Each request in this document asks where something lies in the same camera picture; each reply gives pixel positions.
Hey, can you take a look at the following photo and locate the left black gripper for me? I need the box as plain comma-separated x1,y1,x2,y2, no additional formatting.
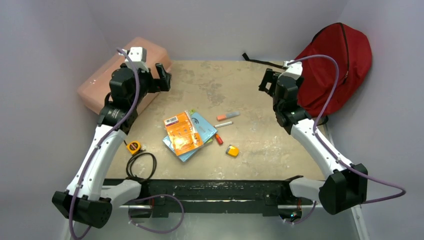
130,63,171,108

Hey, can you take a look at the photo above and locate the orange booklet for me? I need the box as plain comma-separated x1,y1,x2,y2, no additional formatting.
163,110,204,156

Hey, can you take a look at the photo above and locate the red backpack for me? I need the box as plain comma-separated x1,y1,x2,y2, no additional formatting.
241,22,373,118

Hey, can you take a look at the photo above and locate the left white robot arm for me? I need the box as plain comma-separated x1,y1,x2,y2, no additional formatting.
51,63,171,229

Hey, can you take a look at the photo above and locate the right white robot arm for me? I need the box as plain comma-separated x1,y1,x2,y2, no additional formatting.
258,68,368,215

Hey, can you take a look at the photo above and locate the orange grey highlighter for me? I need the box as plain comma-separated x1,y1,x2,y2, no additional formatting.
216,111,240,121

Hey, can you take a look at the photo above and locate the white marker pen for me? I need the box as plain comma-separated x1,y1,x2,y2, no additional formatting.
214,121,233,128

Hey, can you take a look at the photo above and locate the yellow tape measure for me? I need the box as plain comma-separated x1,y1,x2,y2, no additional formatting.
124,140,142,156

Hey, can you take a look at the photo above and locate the red orange marker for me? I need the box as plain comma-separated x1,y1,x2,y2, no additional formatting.
214,133,224,146

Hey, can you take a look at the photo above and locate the yellow grey eraser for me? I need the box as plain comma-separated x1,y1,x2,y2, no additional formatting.
225,145,240,158

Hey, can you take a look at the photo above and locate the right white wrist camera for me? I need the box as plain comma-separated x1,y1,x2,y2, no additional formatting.
280,60,303,80

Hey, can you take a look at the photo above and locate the black coiled cable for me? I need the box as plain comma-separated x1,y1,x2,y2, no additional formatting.
125,151,158,181

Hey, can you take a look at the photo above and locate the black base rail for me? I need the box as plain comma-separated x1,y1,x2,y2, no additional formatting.
124,179,313,219

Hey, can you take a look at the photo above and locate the aluminium frame rail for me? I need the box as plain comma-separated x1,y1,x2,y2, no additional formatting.
323,124,370,240

